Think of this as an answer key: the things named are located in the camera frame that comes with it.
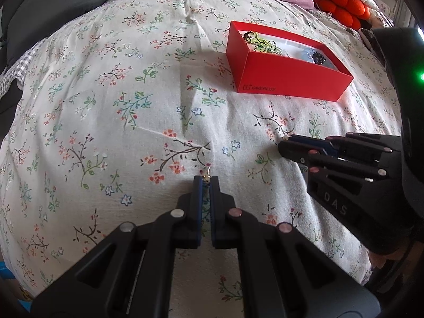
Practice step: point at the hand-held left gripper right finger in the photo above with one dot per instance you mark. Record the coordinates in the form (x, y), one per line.
(213, 205)

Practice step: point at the dark brown cloth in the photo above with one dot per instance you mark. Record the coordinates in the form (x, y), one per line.
(371, 38)

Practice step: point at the red cardboard box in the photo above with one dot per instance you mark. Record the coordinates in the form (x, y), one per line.
(291, 76)

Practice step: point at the dark grey pillow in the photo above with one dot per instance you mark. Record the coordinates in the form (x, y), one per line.
(43, 13)

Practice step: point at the floral bed sheet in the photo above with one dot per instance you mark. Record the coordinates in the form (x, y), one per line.
(116, 122)

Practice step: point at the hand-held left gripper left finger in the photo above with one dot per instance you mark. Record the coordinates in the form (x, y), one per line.
(198, 202)

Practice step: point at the pale blue beaded ornament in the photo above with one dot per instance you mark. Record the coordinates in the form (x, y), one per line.
(305, 53)

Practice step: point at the grey gingham cloth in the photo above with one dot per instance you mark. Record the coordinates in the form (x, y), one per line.
(16, 69)

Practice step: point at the orange plush cushion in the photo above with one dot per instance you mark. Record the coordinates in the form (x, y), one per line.
(341, 6)

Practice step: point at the blue plastic object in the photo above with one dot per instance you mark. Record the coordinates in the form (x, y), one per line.
(5, 271)

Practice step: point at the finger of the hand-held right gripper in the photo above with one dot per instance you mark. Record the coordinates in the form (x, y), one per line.
(314, 143)
(298, 154)

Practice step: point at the green beaded ornament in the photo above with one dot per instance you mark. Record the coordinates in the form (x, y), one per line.
(265, 45)

